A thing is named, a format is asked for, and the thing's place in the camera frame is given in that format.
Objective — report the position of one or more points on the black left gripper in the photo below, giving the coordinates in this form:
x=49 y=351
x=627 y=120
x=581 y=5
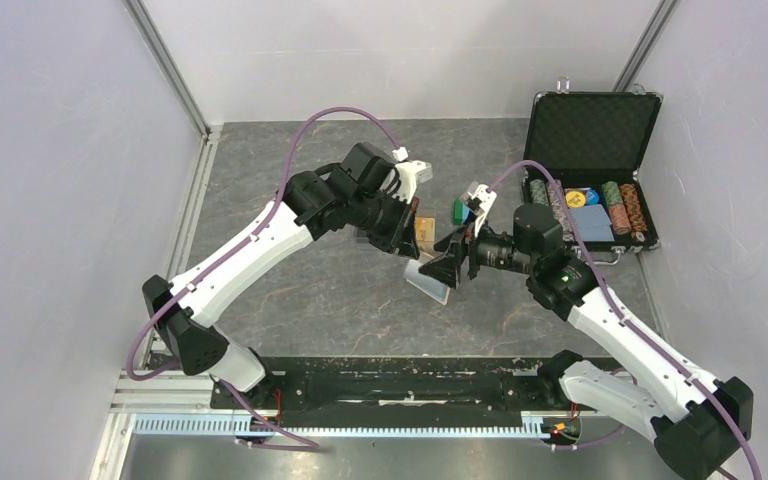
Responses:
x=401 y=239

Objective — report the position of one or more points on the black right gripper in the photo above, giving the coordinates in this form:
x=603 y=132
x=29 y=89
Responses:
x=446 y=267

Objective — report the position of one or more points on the cream leather card holder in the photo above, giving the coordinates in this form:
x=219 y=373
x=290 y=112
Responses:
x=434 y=289

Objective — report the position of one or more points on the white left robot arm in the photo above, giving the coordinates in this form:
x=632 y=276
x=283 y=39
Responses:
x=369 y=190

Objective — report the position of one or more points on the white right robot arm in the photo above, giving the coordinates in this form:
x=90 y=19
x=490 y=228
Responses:
x=695 y=421

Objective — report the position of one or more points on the clear acrylic card stand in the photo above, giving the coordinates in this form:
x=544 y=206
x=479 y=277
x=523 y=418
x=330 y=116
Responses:
x=404 y=243

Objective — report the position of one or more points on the blue playing card deck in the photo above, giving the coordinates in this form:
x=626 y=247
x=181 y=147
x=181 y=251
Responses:
x=593 y=223

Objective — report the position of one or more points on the green blue grey block stack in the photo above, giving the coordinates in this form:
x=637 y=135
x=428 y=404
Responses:
x=463 y=212

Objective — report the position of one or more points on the yellow dealer chip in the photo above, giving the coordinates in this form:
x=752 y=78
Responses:
x=575 y=198

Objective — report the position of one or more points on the black poker chip case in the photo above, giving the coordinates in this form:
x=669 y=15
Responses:
x=586 y=139

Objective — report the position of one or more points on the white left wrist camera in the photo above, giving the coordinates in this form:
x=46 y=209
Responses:
x=411 y=174

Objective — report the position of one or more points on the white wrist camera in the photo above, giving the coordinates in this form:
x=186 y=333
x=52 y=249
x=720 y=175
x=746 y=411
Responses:
x=411 y=174
x=479 y=199

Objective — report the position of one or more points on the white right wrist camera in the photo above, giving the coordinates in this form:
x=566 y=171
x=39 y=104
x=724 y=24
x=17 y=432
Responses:
x=479 y=199

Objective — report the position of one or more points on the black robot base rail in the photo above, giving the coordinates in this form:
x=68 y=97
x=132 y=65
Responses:
x=403 y=392

